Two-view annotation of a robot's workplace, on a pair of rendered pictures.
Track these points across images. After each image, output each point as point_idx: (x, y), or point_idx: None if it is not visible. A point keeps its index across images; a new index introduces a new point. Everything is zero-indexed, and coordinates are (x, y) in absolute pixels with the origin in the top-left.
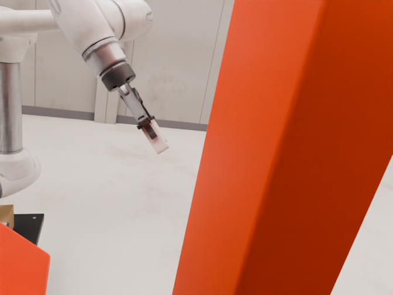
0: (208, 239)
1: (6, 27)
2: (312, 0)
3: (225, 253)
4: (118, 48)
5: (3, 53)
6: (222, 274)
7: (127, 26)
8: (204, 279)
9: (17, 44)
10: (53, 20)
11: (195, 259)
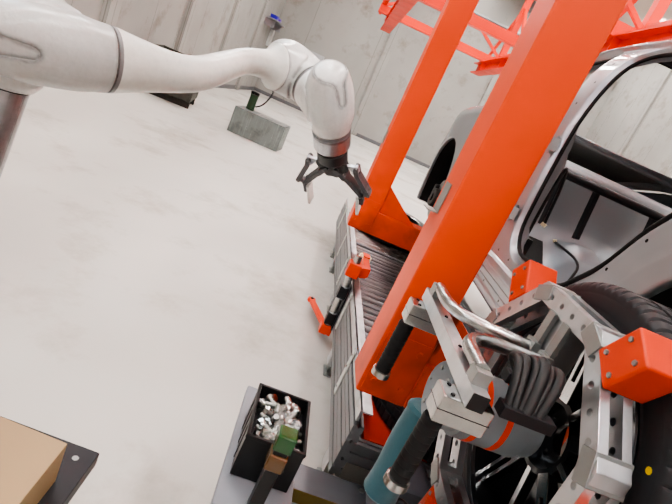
0: (455, 256)
1: (213, 86)
2: (528, 171)
3: (472, 257)
4: None
5: None
6: (469, 266)
7: None
8: (451, 274)
9: None
10: (242, 71)
11: (439, 269)
